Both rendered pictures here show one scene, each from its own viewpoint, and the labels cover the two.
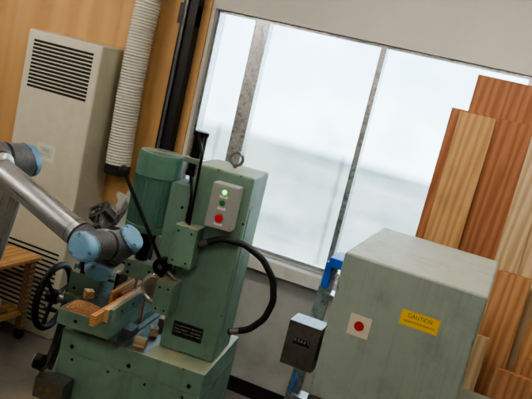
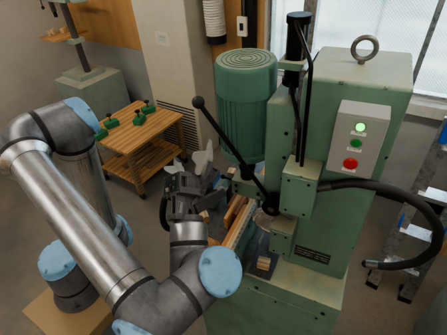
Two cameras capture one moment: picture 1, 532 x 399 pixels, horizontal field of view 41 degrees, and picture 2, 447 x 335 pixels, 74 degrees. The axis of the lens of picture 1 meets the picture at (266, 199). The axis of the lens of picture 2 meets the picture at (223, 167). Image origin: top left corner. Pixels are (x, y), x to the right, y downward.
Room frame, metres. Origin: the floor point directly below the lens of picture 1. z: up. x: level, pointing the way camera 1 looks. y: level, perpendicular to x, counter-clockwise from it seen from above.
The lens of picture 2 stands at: (1.87, 0.28, 1.80)
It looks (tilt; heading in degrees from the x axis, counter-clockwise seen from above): 40 degrees down; 16
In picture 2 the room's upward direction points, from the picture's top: 4 degrees counter-clockwise
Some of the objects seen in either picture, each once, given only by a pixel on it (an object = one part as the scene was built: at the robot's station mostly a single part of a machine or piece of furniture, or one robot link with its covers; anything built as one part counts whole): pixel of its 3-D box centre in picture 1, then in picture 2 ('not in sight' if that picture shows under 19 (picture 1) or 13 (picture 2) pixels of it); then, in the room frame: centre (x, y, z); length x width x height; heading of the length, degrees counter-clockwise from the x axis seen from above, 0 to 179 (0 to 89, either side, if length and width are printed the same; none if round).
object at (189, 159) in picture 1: (198, 153); (297, 51); (2.65, 0.29, 1.53); 0.08 x 0.08 x 0.17; 78
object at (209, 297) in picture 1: (214, 258); (334, 177); (2.62, 0.14, 1.16); 0.22 x 0.22 x 0.72; 78
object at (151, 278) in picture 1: (156, 289); (270, 221); (2.52, 0.32, 1.02); 0.12 x 0.03 x 0.12; 78
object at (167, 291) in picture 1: (166, 295); (283, 232); (2.48, 0.28, 1.02); 0.09 x 0.07 x 0.12; 168
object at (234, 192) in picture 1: (224, 206); (356, 140); (2.47, 0.14, 1.40); 0.10 x 0.06 x 0.16; 78
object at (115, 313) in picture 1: (144, 294); (258, 203); (2.68, 0.38, 0.93); 0.60 x 0.02 x 0.06; 168
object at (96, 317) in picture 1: (130, 297); (244, 211); (2.64, 0.43, 0.92); 0.62 x 0.02 x 0.04; 168
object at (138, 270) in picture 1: (142, 271); (252, 187); (2.67, 0.40, 1.03); 0.14 x 0.07 x 0.09; 78
